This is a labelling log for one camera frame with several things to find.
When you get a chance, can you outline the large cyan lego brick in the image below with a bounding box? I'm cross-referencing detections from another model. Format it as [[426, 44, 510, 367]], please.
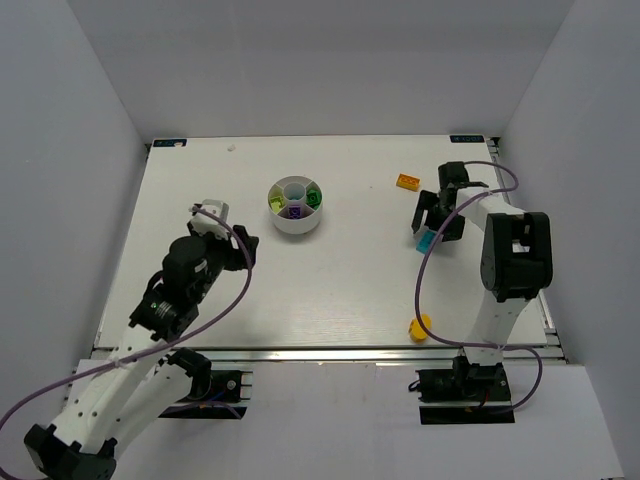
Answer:
[[416, 230, 436, 254]]

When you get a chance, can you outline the orange lego brick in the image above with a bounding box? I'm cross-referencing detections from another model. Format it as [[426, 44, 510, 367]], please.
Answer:
[[396, 174, 421, 192]]

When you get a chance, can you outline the lime green lego brick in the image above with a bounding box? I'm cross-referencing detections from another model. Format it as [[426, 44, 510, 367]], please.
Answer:
[[269, 195, 287, 214]]

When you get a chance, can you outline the purple lego brick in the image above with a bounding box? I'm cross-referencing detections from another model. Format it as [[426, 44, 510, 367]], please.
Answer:
[[287, 204, 306, 220]]

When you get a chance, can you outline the dark green lego brick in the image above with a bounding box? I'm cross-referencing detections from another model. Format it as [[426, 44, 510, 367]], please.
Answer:
[[306, 189, 322, 210]]

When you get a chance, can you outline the yellow round lego piece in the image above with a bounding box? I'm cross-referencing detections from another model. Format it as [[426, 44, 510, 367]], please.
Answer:
[[408, 314, 432, 344]]

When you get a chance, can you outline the small cyan lego brick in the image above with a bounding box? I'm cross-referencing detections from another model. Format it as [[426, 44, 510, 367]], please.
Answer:
[[283, 183, 306, 200]]

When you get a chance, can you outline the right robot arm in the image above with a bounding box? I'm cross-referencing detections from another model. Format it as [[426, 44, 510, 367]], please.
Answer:
[[411, 161, 553, 369]]

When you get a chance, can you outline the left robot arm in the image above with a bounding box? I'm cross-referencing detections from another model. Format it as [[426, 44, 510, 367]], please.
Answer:
[[24, 222, 259, 479]]

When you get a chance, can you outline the white round divided container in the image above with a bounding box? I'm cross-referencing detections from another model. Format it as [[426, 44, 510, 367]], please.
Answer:
[[267, 176, 323, 235]]

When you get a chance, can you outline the right blue corner sticker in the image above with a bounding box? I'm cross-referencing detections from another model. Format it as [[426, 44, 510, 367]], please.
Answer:
[[449, 135, 485, 144]]

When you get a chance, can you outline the blue corner sticker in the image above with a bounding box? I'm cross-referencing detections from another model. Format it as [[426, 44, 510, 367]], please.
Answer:
[[449, 135, 485, 144], [152, 138, 187, 148]]

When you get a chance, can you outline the left blue corner sticker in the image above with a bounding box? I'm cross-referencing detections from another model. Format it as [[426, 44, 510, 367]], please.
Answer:
[[152, 138, 187, 148]]

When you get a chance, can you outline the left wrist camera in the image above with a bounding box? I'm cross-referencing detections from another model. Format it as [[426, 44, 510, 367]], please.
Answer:
[[187, 199, 229, 240]]

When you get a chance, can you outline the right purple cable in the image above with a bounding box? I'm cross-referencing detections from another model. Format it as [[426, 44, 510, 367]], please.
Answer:
[[415, 160, 545, 414]]

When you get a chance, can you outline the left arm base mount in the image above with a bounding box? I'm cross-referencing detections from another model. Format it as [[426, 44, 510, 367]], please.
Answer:
[[155, 348, 253, 420]]

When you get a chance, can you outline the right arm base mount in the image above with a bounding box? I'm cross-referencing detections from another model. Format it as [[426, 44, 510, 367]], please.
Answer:
[[407, 355, 515, 425]]

